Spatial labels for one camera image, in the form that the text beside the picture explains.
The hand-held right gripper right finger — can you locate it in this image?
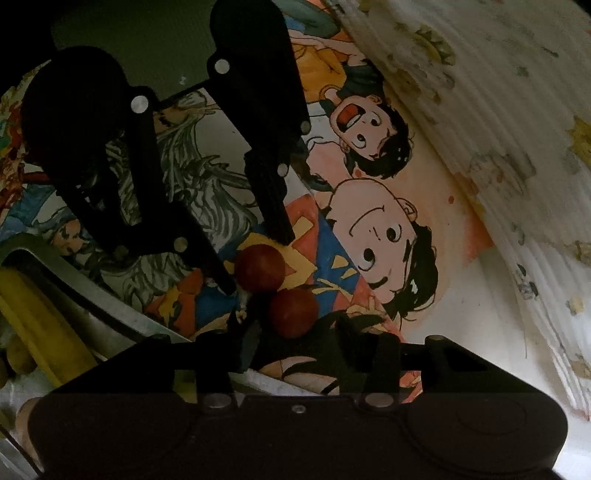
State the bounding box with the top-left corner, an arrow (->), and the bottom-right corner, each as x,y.
335,314 -> 543,411

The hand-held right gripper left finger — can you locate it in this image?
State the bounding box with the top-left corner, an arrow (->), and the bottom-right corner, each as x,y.
51,318 -> 262,411

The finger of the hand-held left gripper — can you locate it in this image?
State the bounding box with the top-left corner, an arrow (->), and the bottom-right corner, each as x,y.
208,41 -> 311,246
44,89 -> 238,297

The red cherry tomato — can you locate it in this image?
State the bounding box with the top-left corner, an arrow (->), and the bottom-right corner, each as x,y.
235,244 -> 286,292
268,290 -> 319,340

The metal tray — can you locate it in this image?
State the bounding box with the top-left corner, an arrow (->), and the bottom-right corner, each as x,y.
0,233 -> 192,480

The large yellow banana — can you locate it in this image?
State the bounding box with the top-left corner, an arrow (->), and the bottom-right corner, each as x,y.
0,268 -> 100,388

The white printed quilt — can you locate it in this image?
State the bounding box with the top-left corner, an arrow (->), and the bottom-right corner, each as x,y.
323,0 -> 591,411

